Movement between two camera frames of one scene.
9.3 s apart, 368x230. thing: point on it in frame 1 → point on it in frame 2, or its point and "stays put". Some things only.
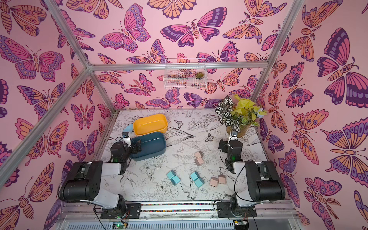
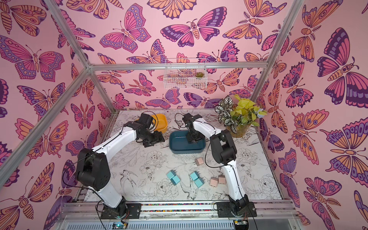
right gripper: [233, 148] → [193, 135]
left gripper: [138, 146] → [158, 139]
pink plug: [200, 161] stays put
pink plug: [213, 181] stays put
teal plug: [194, 176] stays put
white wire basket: [185, 73] stays put
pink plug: [222, 179] stays put
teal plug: [199, 182] stays put
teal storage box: [152, 144] → [178, 143]
